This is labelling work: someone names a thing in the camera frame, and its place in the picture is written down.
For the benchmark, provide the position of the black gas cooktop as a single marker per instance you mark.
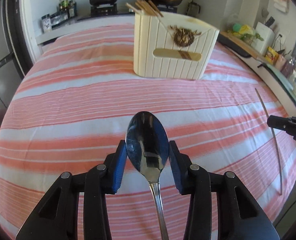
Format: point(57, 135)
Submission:
point(112, 10)

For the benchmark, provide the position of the spice jar rack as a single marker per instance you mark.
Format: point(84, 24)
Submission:
point(58, 18)

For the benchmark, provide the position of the wooden cutting board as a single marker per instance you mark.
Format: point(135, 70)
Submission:
point(251, 51)

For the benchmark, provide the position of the grey steel refrigerator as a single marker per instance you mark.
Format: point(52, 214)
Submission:
point(10, 72)

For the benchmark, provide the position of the bag of sponges rack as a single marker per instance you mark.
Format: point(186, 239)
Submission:
point(244, 32)

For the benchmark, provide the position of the green dish mat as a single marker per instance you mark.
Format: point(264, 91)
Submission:
point(283, 81)

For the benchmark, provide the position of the condiment bottles cluster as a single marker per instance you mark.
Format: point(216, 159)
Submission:
point(68, 8)

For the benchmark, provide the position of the pink white striped tablecloth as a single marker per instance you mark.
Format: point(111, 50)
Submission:
point(74, 106)

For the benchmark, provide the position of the white jar with pattern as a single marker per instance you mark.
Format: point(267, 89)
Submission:
point(46, 23)

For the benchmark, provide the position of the wooden chopstick crossing spoon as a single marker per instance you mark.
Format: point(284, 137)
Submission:
point(148, 7)

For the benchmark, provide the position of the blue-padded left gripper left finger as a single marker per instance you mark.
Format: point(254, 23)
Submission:
point(101, 180)

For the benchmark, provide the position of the yellow snack packet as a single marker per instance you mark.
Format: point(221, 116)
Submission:
point(271, 55)

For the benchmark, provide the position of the dark french press jug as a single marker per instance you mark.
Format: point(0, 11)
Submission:
point(193, 9)

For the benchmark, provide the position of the white knife block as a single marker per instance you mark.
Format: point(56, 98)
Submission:
point(267, 34)

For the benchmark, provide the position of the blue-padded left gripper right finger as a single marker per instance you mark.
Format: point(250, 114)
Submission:
point(194, 180)

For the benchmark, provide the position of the cream ribbed utensil holder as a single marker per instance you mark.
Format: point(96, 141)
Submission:
point(157, 41)

